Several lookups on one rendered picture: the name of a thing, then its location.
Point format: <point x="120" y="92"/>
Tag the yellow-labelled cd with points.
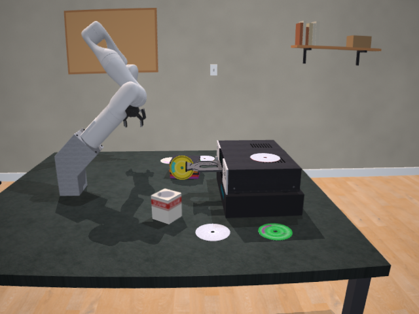
<point x="175" y="167"/>

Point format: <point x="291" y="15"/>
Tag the green disc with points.
<point x="283" y="232"/>

